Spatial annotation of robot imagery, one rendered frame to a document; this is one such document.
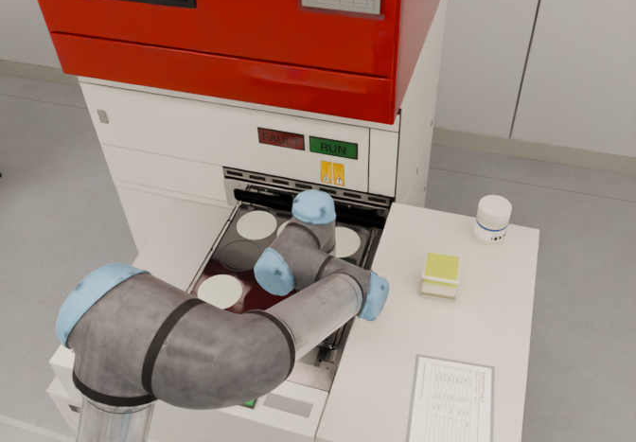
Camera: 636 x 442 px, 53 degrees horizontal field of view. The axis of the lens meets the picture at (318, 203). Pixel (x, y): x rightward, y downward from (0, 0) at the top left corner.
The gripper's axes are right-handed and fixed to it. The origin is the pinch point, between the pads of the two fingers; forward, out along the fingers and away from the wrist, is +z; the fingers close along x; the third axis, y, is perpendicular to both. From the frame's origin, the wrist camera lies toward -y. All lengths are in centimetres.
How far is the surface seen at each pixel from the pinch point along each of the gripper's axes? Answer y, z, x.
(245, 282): 20.6, 1.3, 9.7
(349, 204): 28.2, -2.3, -21.8
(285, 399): -13.6, -4.2, 15.1
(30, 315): 119, 91, 73
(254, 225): 36.5, 1.3, 0.9
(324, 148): 33.3, -18.3, -17.8
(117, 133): 74, -11, 23
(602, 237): 43, 91, -154
